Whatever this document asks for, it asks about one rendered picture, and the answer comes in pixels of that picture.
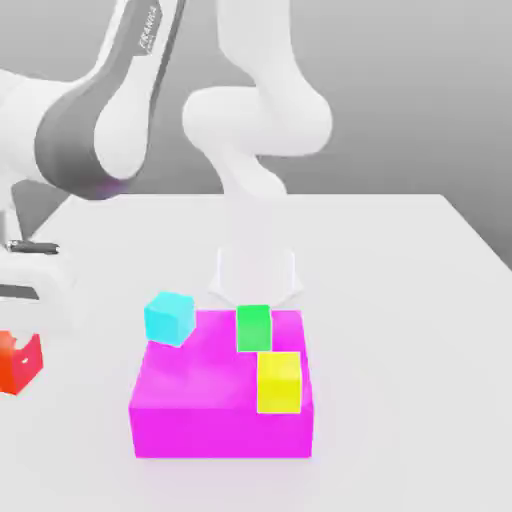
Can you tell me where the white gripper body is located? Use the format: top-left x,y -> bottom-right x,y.
0,255 -> 81,334

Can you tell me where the small red cube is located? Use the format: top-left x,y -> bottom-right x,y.
0,330 -> 44,397

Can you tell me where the small cyan cube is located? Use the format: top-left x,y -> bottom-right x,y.
143,290 -> 197,348

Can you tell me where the small green cube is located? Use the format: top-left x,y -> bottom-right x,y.
235,304 -> 273,354

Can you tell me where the small yellow cube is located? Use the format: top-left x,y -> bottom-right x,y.
256,350 -> 302,415

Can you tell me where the large magenta box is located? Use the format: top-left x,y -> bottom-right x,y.
128,308 -> 315,460

